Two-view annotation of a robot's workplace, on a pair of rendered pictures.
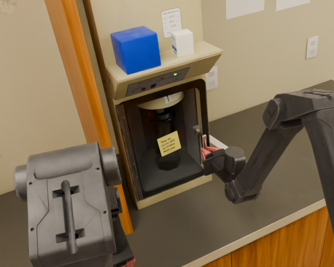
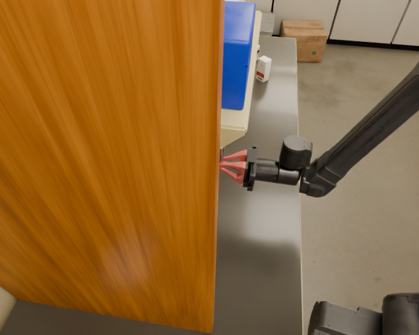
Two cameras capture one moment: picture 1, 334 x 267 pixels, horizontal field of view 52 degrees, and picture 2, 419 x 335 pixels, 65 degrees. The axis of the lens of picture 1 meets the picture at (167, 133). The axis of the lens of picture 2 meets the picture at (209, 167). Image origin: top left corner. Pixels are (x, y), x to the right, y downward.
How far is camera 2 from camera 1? 0.82 m
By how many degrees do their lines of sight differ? 48
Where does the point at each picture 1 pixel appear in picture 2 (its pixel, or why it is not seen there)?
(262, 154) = (392, 125)
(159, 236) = (244, 294)
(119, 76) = (235, 121)
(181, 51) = not seen: hidden behind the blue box
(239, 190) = (335, 179)
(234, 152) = (298, 143)
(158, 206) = not seen: hidden behind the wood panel
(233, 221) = (274, 215)
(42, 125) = not seen: outside the picture
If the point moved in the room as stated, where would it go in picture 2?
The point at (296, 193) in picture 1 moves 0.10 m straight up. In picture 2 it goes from (278, 151) to (283, 129)
